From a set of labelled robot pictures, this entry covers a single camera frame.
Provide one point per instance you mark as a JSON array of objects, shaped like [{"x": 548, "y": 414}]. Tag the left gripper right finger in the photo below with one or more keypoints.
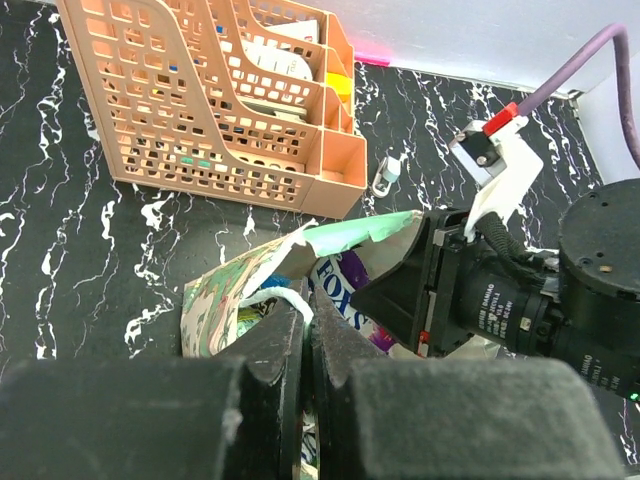
[{"x": 384, "y": 418}]

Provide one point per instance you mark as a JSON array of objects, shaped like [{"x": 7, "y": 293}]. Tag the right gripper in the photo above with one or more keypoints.
[{"x": 491, "y": 287}]

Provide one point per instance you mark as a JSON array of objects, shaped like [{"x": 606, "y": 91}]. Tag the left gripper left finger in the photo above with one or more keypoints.
[{"x": 236, "y": 415}]

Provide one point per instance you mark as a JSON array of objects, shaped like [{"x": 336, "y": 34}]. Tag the purple Fox's candy bag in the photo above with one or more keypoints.
[{"x": 340, "y": 276}]

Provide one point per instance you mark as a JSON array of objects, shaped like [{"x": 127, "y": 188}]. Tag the green patterned paper bag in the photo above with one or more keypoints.
[{"x": 225, "y": 303}]

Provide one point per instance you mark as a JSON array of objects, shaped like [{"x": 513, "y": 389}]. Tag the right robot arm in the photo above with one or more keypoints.
[{"x": 578, "y": 303}]

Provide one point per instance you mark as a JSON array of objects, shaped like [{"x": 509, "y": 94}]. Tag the light blue padlock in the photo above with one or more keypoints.
[{"x": 386, "y": 175}]

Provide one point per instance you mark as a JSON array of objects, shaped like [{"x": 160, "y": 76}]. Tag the yellow sticky notes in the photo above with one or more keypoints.
[{"x": 341, "y": 84}]

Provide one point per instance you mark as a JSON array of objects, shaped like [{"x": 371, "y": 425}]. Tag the orange plastic file organizer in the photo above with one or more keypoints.
[{"x": 162, "y": 80}]

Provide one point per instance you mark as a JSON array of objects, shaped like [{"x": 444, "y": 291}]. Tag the white papers in organizer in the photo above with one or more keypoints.
[{"x": 283, "y": 97}]

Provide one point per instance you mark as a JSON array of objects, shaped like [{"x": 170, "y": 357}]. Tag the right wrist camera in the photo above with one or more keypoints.
[{"x": 500, "y": 161}]

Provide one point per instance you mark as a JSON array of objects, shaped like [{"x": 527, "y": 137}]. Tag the pink marker at wall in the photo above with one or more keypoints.
[{"x": 372, "y": 58}]

